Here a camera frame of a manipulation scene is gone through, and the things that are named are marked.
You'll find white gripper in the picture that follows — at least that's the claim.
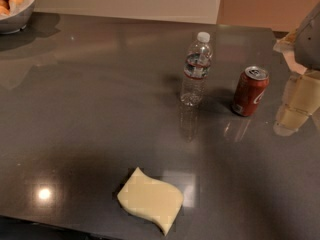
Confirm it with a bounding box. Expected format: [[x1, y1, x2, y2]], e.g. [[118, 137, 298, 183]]
[[273, 2, 320, 136]]

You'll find red coke can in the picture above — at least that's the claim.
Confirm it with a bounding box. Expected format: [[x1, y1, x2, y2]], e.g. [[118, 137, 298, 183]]
[[232, 66, 269, 117]]

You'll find clear plastic water bottle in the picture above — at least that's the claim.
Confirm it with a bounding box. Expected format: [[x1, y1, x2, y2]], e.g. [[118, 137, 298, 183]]
[[180, 32, 213, 106]]

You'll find yellow wavy sponge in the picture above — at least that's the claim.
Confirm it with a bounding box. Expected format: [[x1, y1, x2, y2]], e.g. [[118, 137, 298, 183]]
[[117, 167, 184, 235]]

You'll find silver metal bowl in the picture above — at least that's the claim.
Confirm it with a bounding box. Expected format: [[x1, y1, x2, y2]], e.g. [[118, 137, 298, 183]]
[[0, 0, 36, 34]]

